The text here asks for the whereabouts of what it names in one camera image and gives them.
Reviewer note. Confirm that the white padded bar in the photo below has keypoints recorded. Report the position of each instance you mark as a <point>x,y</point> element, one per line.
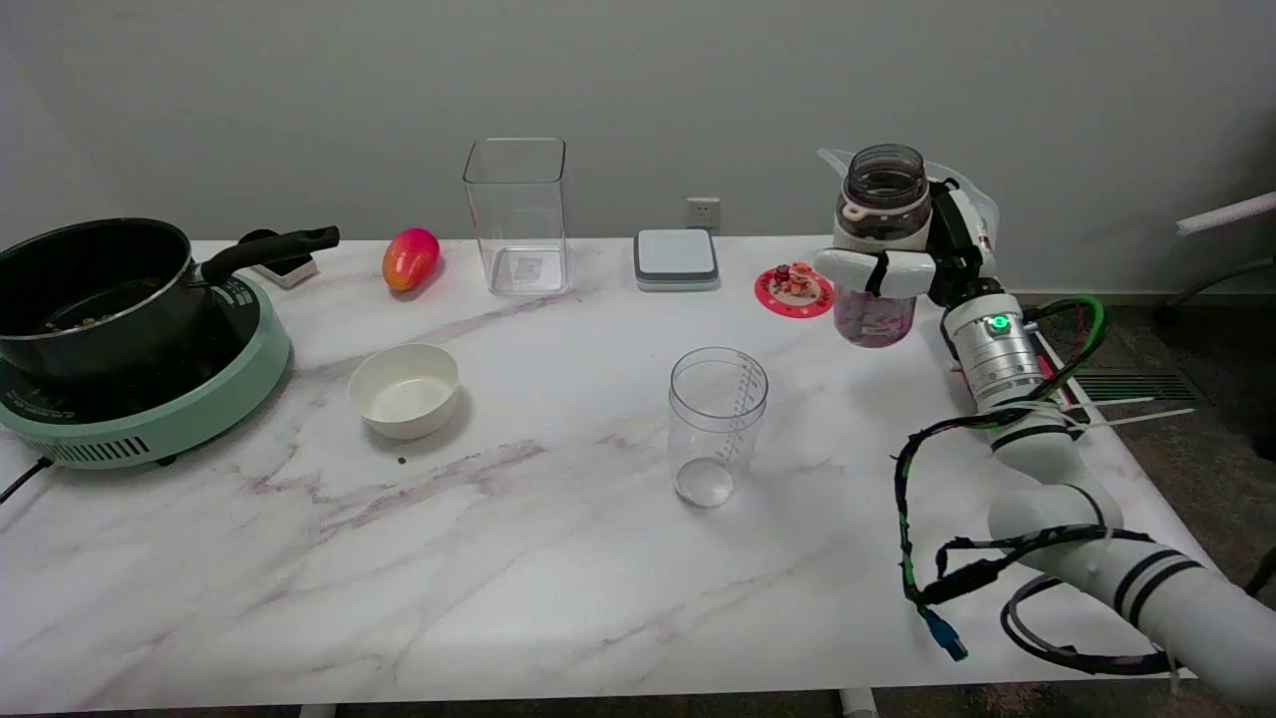
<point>1226,212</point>

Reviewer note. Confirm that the red yellow mango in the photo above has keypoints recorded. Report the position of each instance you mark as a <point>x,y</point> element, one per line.
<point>409,259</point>

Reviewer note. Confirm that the green induction cooker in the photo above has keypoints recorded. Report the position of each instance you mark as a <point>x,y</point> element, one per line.
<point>199,409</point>

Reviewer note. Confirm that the white zip tie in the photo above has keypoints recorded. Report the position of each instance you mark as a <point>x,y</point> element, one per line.
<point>1136,419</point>
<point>1107,404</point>

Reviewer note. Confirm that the dark floor vent grille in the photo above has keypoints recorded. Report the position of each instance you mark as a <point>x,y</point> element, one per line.
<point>1136,386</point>

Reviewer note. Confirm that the white wall outlet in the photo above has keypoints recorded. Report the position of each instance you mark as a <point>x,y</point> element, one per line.
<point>703,212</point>

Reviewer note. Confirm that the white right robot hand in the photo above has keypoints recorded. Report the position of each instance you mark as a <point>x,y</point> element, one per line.
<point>962,239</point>

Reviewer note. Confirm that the black and white small device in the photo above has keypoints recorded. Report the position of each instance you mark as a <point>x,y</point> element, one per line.
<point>289,269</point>

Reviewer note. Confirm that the grey white square lid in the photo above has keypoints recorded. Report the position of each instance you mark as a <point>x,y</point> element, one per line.
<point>676,257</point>

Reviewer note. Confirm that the white bowl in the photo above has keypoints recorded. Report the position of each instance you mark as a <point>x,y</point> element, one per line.
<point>404,399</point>

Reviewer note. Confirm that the transparent measuring cup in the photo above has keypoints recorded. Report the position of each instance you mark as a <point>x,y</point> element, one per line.
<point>718,429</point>

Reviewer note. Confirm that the clear candy jar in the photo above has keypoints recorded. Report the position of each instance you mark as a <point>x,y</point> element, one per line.
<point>877,204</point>

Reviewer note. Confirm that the clear plastic pitcher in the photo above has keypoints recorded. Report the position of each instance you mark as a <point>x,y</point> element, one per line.
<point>982,204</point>

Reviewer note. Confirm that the tall square clear container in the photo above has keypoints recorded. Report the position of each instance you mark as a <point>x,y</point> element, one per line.
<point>518,229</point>

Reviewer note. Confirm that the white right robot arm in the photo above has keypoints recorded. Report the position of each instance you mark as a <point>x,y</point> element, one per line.
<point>1042,454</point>

